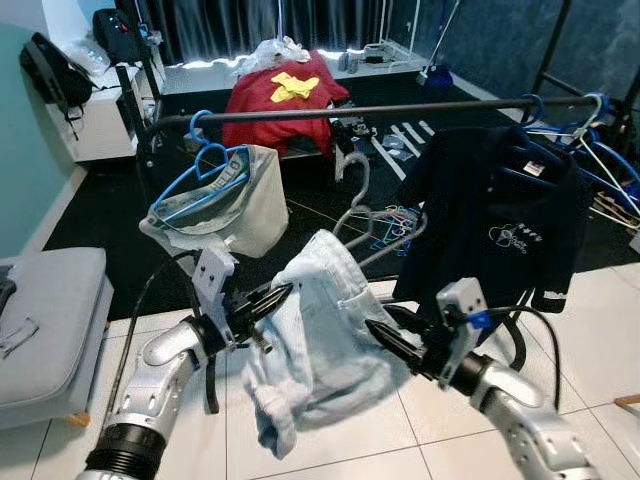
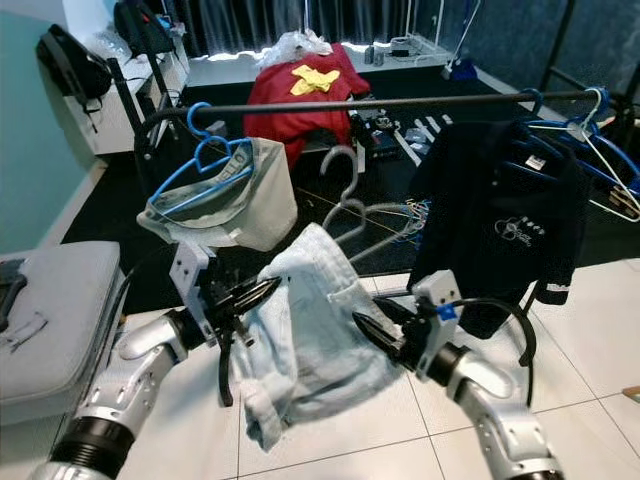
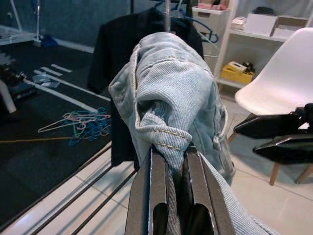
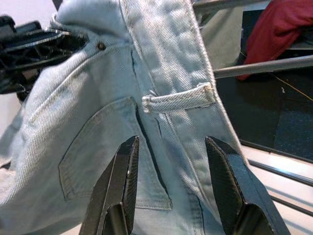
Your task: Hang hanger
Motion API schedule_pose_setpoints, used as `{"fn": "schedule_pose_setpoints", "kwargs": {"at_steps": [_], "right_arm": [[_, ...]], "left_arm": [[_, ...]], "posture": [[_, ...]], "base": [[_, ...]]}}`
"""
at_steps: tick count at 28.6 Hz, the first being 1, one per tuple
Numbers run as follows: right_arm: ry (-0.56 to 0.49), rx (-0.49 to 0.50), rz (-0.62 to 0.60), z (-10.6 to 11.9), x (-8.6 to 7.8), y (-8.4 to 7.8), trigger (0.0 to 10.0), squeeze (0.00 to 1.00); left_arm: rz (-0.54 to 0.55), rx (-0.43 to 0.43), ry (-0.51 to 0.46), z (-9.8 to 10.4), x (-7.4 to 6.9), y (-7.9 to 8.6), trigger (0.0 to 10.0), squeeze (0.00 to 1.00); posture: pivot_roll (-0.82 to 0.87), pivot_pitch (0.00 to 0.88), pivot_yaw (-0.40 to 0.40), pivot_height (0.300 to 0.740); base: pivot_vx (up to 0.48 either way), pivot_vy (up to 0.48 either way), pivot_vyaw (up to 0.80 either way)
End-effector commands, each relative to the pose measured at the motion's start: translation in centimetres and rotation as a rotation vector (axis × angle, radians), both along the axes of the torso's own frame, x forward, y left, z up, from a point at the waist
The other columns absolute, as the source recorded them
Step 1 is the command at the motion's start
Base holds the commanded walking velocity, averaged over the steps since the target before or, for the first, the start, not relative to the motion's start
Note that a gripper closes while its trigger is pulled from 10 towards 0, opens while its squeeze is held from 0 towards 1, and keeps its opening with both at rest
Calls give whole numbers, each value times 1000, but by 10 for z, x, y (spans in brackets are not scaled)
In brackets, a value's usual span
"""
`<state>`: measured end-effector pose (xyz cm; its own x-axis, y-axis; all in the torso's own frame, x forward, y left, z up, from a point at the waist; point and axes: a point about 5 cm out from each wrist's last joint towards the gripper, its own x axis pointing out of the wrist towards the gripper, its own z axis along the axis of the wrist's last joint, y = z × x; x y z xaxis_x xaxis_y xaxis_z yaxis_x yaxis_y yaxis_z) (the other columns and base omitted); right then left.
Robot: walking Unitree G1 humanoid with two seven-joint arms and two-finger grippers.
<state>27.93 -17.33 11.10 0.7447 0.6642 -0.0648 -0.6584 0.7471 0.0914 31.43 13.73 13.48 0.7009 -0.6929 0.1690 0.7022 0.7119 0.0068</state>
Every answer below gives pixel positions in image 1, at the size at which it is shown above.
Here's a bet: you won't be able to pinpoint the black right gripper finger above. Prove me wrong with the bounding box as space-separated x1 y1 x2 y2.
385 305 441 339
365 320 426 369

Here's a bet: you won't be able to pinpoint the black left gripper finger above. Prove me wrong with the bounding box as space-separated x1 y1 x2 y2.
245 298 291 336
245 283 296 309

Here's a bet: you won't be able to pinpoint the light blue denim shorts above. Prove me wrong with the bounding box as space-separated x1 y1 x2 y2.
243 230 413 459

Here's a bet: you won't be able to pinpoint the blue plastic hanger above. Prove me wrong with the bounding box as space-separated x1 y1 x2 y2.
560 95 640 216
150 110 251 223
500 95 576 181

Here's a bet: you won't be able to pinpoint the white plastic hanger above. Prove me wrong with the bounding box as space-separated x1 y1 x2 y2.
525 92 640 226

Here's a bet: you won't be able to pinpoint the grey shorts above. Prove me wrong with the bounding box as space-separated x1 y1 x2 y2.
140 145 291 259

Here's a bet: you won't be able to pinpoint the black polo shirt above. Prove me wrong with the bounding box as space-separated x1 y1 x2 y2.
393 125 593 316

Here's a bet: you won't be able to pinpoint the black equipment box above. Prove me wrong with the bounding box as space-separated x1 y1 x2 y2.
330 115 376 156

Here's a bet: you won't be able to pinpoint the red cloth with yellow star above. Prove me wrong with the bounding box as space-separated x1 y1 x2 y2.
222 50 351 156

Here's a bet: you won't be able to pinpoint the black metal clothes rack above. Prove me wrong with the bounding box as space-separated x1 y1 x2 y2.
135 95 626 416

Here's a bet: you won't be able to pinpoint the white cabinet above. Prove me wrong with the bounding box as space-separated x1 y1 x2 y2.
40 0 166 163

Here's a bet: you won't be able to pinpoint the white plastic bag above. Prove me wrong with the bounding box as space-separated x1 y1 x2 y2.
235 35 313 73

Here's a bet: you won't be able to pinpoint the blue broom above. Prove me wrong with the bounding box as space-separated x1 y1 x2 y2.
420 0 461 86

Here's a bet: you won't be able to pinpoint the black curtain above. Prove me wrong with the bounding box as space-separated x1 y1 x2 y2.
130 0 441 66

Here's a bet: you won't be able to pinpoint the black bag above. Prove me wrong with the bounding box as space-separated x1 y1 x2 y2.
92 8 151 63

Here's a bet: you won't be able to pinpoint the black metal pole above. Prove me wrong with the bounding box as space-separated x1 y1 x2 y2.
530 0 640 101

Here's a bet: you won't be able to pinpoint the black backpack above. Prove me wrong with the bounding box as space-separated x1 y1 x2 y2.
18 32 96 116

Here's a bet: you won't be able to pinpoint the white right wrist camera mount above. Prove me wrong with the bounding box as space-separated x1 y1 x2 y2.
437 280 491 386

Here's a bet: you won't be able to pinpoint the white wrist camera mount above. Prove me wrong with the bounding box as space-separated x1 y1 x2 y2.
193 245 239 346
437 280 491 386

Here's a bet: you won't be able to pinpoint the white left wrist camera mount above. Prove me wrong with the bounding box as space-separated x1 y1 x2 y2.
193 245 239 346

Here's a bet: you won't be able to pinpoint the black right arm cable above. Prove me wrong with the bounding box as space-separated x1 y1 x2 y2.
470 305 561 411

